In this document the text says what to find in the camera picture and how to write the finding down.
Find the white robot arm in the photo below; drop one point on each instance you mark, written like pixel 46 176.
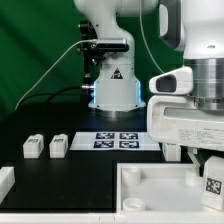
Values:
pixel 195 27

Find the white obstacle bar left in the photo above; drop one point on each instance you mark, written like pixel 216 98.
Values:
pixel 7 180

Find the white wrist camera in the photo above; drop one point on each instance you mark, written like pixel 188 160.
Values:
pixel 175 82

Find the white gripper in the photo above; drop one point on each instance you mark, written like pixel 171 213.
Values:
pixel 175 120

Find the white sheet with tags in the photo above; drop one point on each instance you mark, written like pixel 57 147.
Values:
pixel 133 141

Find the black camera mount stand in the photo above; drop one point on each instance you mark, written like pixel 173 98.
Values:
pixel 88 53

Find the white square tabletop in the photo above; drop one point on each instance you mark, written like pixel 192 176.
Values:
pixel 162 193

